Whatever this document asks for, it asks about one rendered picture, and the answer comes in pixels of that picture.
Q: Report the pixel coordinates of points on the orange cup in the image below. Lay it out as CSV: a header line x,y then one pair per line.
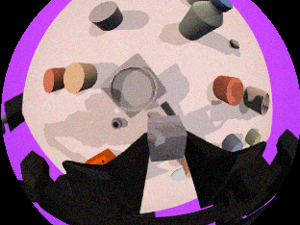
x,y
53,79
228,89

